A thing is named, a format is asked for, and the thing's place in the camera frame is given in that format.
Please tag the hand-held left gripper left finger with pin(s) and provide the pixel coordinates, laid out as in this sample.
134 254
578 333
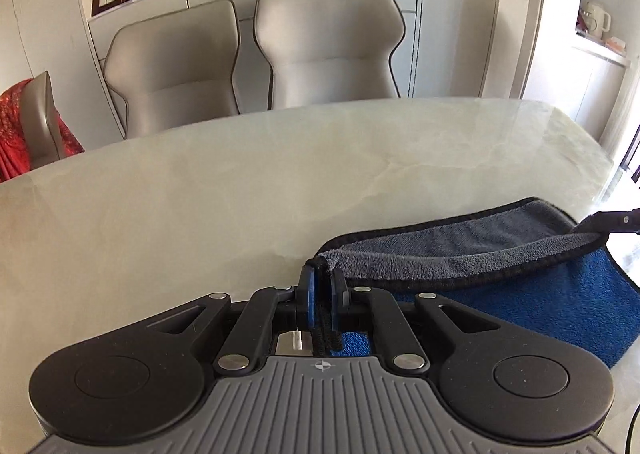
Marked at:
308 296

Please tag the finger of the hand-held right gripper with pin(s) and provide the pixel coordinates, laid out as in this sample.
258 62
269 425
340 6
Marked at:
616 222

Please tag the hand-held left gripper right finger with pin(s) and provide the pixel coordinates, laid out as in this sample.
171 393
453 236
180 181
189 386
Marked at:
332 298

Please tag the blue and grey towel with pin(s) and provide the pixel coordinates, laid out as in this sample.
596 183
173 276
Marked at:
510 294

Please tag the white side counter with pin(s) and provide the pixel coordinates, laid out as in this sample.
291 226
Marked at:
602 84

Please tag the pink packet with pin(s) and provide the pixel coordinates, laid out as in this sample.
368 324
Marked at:
617 44

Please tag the cream electric kettle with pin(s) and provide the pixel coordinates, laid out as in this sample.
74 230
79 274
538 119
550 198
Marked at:
595 19

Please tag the beige padded dining chair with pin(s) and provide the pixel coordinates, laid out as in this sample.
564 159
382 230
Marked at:
327 44
175 69
46 119

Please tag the red patterned cloth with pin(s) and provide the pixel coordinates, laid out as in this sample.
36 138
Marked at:
17 129

